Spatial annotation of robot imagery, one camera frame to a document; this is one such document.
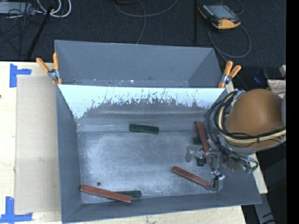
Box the black cylinder on white bracket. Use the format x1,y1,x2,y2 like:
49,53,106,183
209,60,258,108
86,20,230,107
211,171,226,192

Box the dark green flat block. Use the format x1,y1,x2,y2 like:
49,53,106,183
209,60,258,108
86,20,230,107
114,190,143,199
129,123,160,135
193,136,206,168

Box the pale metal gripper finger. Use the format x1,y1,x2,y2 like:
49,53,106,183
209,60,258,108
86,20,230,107
186,145,205,155
185,152,203,163

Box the pale flat board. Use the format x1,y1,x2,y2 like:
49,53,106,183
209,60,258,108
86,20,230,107
14,75,62,216

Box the grey metal bin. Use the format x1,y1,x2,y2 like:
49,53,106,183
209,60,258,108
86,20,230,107
54,40,263,224

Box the red-brown flat block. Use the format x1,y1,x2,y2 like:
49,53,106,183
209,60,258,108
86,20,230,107
195,120,213,164
80,184,133,203
171,166,212,188

